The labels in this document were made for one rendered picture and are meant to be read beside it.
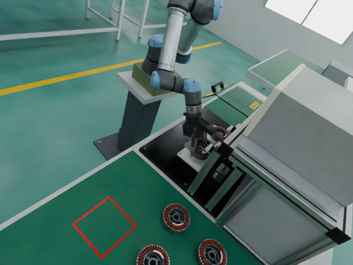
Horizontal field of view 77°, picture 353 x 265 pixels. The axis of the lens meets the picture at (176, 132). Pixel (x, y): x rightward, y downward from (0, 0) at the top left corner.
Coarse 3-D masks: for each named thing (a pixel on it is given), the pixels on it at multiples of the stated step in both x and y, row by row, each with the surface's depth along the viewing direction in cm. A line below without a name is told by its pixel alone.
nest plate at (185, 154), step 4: (184, 148) 115; (180, 152) 111; (184, 152) 112; (188, 152) 113; (180, 156) 110; (184, 156) 110; (188, 156) 111; (192, 156) 112; (184, 160) 110; (188, 160) 109; (192, 160) 110; (196, 160) 111; (200, 160) 112; (204, 160) 113; (188, 164) 109; (192, 164) 108; (196, 164) 109; (200, 164) 110; (196, 168) 107; (200, 168) 108
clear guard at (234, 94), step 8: (224, 88) 115; (232, 88) 117; (240, 88) 120; (208, 96) 110; (224, 96) 108; (232, 96) 111; (240, 96) 113; (248, 96) 117; (232, 104) 105; (240, 104) 107; (248, 104) 110; (240, 112) 103; (248, 112) 104
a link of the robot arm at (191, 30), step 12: (204, 0) 97; (216, 0) 98; (192, 12) 102; (204, 12) 101; (216, 12) 100; (192, 24) 112; (204, 24) 108; (180, 36) 127; (192, 36) 119; (180, 48) 131; (180, 60) 140
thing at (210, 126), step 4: (200, 116) 105; (196, 120) 102; (200, 120) 102; (204, 120) 103; (196, 124) 103; (200, 124) 101; (204, 124) 101; (208, 124) 102; (204, 128) 101; (208, 128) 100; (212, 128) 100; (216, 128) 102; (208, 132) 101; (212, 132) 99
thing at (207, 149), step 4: (212, 144) 108; (216, 144) 103; (220, 144) 104; (208, 148) 105; (212, 148) 102; (208, 152) 104; (220, 156) 101; (224, 156) 102; (220, 160) 101; (224, 160) 100; (228, 160) 101; (224, 164) 101; (228, 164) 99; (232, 164) 100; (224, 168) 103; (232, 168) 99
